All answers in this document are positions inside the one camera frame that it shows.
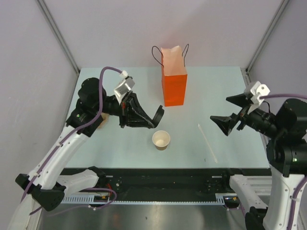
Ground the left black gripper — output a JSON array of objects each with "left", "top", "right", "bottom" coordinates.
[{"left": 94, "top": 91, "right": 154, "bottom": 128}]

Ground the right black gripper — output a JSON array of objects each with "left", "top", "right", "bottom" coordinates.
[{"left": 210, "top": 91, "right": 283, "bottom": 136}]

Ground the brown paper coffee cup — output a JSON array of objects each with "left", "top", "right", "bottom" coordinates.
[{"left": 152, "top": 130, "right": 171, "bottom": 150}]

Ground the black plastic cup lid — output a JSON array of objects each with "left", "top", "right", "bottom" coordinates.
[{"left": 152, "top": 105, "right": 165, "bottom": 127}]

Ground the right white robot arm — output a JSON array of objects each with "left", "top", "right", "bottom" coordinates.
[{"left": 210, "top": 94, "right": 307, "bottom": 230}]

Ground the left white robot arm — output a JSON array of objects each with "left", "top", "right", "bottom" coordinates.
[{"left": 15, "top": 78, "right": 164, "bottom": 211}]

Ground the brown pulp cup carrier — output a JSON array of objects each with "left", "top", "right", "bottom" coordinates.
[{"left": 98, "top": 113, "right": 110, "bottom": 128}]

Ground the white wrapped straw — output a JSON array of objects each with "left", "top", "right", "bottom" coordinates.
[{"left": 198, "top": 124, "right": 218, "bottom": 163}]

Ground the orange paper bag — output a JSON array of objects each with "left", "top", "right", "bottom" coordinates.
[{"left": 151, "top": 44, "right": 189, "bottom": 107}]

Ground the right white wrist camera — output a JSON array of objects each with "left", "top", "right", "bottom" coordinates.
[{"left": 244, "top": 81, "right": 270, "bottom": 105}]

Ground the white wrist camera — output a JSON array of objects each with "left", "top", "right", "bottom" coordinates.
[
  {"left": 114, "top": 70, "right": 135, "bottom": 104},
  {"left": 244, "top": 81, "right": 270, "bottom": 105}
]

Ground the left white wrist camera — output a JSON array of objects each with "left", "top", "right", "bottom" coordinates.
[{"left": 114, "top": 70, "right": 135, "bottom": 104}]

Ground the right aluminium frame post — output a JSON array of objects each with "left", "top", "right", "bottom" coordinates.
[{"left": 245, "top": 0, "right": 291, "bottom": 75}]

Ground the aluminium frame post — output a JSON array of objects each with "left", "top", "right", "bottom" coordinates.
[
  {"left": 245, "top": 0, "right": 291, "bottom": 75},
  {"left": 35, "top": 0, "right": 81, "bottom": 75}
]

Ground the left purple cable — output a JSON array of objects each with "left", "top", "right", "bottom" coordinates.
[{"left": 20, "top": 66, "right": 124, "bottom": 216}]

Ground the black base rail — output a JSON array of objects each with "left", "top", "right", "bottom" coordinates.
[{"left": 59, "top": 167, "right": 274, "bottom": 202}]

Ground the white slotted cable duct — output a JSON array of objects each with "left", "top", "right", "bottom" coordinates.
[{"left": 59, "top": 194, "right": 231, "bottom": 206}]

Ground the left aluminium frame post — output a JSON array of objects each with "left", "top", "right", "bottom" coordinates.
[{"left": 35, "top": 0, "right": 81, "bottom": 75}]

